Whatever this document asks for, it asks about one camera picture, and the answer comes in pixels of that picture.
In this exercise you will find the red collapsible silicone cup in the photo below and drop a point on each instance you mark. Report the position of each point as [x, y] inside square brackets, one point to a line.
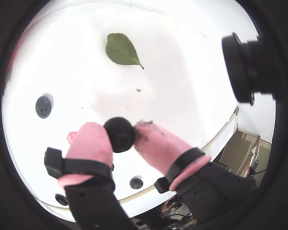
[14, 51]

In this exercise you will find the large dark blueberry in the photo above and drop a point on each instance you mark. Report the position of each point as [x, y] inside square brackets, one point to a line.
[61, 200]

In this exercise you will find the white paper sheet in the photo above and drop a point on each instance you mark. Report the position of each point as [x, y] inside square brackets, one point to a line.
[182, 83]

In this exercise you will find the green leaf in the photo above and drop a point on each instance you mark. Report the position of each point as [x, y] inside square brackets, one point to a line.
[121, 49]

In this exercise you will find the black camera lens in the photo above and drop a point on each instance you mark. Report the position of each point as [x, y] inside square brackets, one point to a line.
[240, 67]

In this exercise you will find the pink covered gripper finger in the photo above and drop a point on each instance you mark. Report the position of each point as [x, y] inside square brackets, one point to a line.
[91, 148]
[158, 146]

